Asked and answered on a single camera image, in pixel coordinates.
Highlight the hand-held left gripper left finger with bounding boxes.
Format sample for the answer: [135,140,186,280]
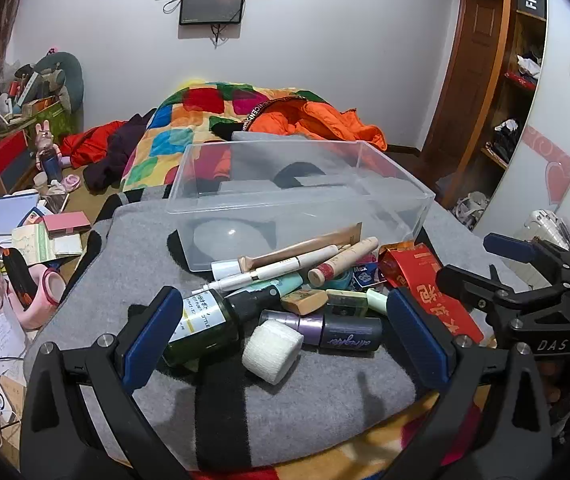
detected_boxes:
[20,286,186,480]

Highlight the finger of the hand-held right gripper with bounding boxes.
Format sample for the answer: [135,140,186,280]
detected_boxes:
[484,232,570,286]
[436,263,533,331]

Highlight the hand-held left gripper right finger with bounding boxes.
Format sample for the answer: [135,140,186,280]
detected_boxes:
[386,287,554,480]

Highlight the red gold packet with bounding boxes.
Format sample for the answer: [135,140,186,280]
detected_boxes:
[377,241,486,346]

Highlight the dark green labelled bottle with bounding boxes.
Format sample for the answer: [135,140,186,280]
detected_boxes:
[162,282,288,368]

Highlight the dark tube with script print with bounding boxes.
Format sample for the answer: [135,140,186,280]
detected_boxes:
[319,312,384,354]

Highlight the pale green small case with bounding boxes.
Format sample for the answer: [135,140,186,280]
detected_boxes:
[325,289,369,317]

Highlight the small blue box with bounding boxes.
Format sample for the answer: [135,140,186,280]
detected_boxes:
[352,264,378,288]

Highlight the small purple bottle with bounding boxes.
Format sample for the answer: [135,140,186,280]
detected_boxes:
[259,309,327,347]

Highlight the tan eraser block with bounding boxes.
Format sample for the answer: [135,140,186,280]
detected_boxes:
[280,287,329,314]

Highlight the white gauze tape roll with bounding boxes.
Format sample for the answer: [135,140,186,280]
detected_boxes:
[242,321,305,386]

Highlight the white pen with gold print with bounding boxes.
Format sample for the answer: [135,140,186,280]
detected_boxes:
[192,245,339,296]

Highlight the clear plastic storage box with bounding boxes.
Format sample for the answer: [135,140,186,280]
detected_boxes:
[166,140,436,273]

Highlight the white basket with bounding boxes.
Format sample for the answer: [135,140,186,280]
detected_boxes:
[512,210,570,253]

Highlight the white bag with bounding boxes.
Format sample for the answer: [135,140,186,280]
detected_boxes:
[452,191,491,231]

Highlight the teal tape roll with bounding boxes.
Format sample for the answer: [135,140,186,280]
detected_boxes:
[334,266,366,292]

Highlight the beige cosmetic stick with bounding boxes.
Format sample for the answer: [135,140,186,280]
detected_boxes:
[307,237,381,286]

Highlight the grey blanket with black pattern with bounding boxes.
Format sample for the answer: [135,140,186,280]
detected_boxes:
[22,185,531,471]

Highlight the pink cup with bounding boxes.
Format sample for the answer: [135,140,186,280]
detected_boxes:
[15,266,66,331]

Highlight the beige tube with white cap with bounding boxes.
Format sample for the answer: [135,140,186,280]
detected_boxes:
[211,224,364,282]

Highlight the teal tube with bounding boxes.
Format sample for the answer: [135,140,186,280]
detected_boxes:
[247,272,307,298]

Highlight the pink box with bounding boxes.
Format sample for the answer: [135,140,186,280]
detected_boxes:
[42,211,92,238]

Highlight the black and orange device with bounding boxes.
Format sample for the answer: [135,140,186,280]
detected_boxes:
[2,247,40,311]

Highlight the white wardrobe door with hearts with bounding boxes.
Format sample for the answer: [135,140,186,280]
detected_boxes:
[472,0,570,251]

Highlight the white paper sheets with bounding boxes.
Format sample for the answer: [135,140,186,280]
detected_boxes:
[0,310,28,376]

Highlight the dark purple garment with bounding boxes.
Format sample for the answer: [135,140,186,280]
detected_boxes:
[84,114,158,192]

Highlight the wooden door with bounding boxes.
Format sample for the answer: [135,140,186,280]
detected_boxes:
[417,0,511,206]

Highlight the blue and white booklet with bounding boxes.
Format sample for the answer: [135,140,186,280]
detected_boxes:
[0,194,40,241]

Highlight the wooden shelf unit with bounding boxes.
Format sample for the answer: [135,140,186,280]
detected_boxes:
[465,0,548,211]

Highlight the colourful patchwork blanket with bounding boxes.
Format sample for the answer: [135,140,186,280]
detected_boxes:
[122,80,326,193]

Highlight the red garment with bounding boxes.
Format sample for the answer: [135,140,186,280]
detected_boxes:
[60,121,126,168]

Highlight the orange jacket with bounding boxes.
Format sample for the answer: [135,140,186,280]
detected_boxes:
[237,97,388,151]

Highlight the pink rabbit toy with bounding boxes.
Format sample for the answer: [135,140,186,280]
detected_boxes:
[34,122,60,181]

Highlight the red box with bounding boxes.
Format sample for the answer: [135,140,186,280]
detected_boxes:
[0,130,33,196]

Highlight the green box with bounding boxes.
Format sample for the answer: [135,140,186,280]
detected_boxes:
[0,95,78,146]

